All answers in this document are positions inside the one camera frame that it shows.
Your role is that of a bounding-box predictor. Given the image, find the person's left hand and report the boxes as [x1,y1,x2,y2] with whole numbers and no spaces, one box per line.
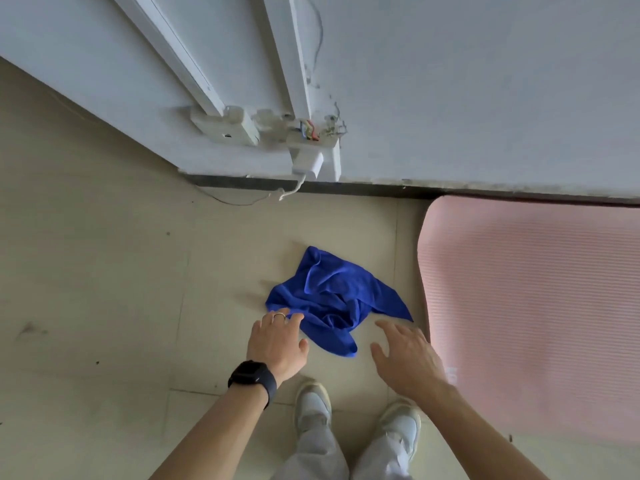
[246,310,310,388]

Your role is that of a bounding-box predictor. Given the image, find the person's right hand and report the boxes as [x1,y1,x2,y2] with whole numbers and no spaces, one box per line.
[369,319,449,401]

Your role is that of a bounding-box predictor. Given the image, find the blue cloth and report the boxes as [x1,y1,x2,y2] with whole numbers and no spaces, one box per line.
[265,246,414,358]

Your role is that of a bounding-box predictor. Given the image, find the pink yoga mat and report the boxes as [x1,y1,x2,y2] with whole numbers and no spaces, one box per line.
[417,195,640,445]

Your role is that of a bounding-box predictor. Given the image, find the person's left forearm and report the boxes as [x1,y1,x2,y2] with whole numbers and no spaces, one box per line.
[149,384,271,480]

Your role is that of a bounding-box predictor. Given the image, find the person's right forearm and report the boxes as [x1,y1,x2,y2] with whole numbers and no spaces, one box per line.
[425,382,551,480]

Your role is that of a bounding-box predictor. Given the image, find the person's right white shoe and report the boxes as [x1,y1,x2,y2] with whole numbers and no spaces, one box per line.
[375,399,423,461]

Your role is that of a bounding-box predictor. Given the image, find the person's white shoe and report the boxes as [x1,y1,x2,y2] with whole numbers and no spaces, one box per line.
[293,378,333,438]
[375,399,423,461]

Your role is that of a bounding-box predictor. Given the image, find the person's left white shoe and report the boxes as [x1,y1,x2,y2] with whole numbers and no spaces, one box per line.
[293,378,333,438]

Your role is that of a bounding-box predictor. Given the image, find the black smartwatch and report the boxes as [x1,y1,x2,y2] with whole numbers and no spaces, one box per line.
[227,360,278,411]

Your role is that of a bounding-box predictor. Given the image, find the light grey trousers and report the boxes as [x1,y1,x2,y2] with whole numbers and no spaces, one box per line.
[269,424,416,480]

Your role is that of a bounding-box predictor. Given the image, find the white plug charger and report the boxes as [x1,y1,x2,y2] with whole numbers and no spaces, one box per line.
[291,147,325,181]

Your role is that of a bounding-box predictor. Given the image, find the thin white cable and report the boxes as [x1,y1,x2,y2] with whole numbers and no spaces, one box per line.
[197,174,307,207]

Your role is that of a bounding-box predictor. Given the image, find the white socket with bare wires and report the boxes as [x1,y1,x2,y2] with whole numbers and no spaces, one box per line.
[257,109,346,183]

